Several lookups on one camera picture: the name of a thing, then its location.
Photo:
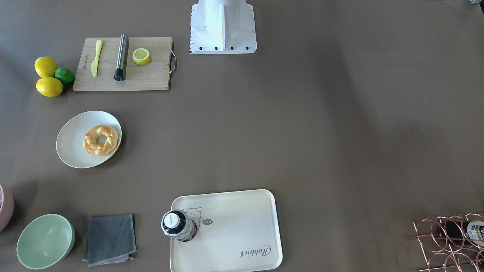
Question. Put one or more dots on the green lime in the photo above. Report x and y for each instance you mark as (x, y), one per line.
(65, 75)

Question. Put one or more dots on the yellow lemon upper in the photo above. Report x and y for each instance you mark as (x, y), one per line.
(45, 67)

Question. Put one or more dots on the yellow lemon lower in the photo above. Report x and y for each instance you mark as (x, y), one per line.
(49, 86)

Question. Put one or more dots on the yellow lemon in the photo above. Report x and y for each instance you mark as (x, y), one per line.
(49, 86)
(45, 67)

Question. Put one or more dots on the half lemon slice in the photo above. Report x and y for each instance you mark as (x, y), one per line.
(141, 56)

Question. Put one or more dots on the grey folded cloth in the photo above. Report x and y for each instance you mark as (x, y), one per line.
(110, 239)

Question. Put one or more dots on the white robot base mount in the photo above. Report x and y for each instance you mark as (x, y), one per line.
(222, 27)

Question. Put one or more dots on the copper wire bottle rack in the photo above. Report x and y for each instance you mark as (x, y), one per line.
(442, 256)

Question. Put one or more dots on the cream rabbit tray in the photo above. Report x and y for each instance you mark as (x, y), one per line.
(237, 232)

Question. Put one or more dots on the yellow plastic knife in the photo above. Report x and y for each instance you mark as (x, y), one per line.
(94, 64)

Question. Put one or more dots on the glazed twisted donut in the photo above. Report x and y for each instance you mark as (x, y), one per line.
(100, 140)

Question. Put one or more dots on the mint green bowl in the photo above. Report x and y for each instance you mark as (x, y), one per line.
(45, 241)

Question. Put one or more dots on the white round plate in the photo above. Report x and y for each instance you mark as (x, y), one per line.
(69, 140)

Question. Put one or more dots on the dark tea bottle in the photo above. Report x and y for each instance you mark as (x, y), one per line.
(178, 225)

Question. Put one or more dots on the bottle in wire rack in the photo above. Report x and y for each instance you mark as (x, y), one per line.
(463, 233)

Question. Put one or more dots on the pink ice bowl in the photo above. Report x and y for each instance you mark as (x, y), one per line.
(7, 206)

